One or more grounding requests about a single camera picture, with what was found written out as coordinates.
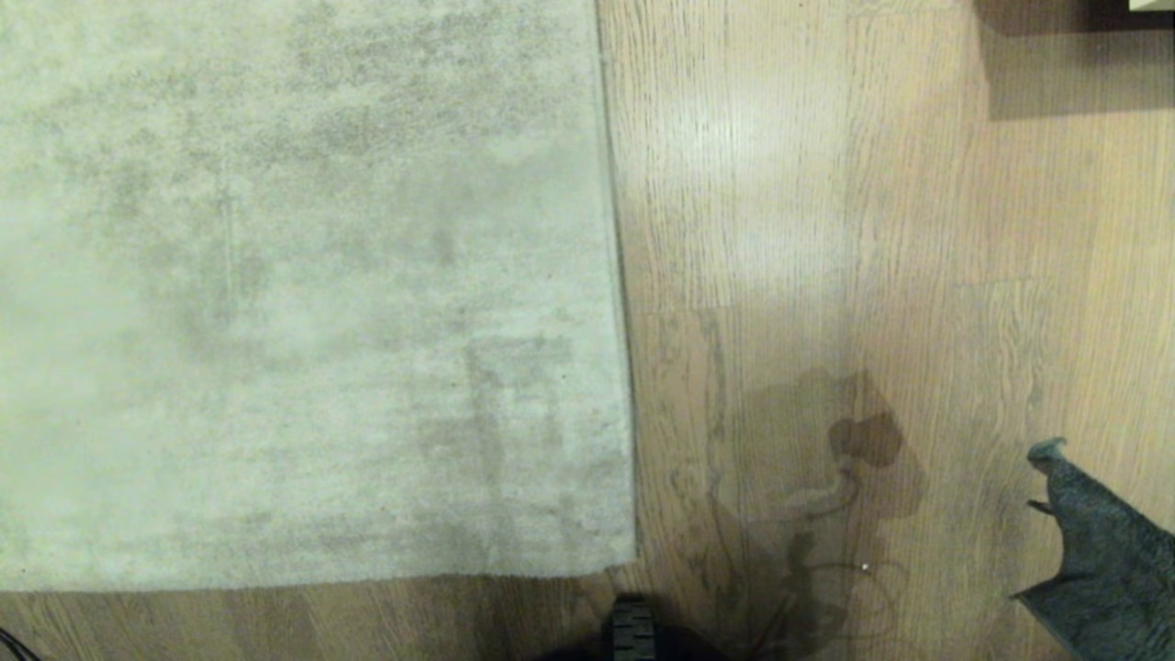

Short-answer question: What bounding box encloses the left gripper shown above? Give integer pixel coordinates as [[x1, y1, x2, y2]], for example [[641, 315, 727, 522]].
[[601, 595, 658, 661]]

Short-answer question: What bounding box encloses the dark furniture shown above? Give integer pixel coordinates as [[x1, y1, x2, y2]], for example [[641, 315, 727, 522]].
[[1091, 0, 1175, 30]]

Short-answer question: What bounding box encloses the dark grey cloth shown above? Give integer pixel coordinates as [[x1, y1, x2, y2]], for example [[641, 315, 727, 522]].
[[1011, 437, 1175, 661]]

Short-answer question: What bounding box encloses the pale grey rug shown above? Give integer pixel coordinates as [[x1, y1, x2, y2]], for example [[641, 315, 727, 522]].
[[0, 0, 639, 592]]

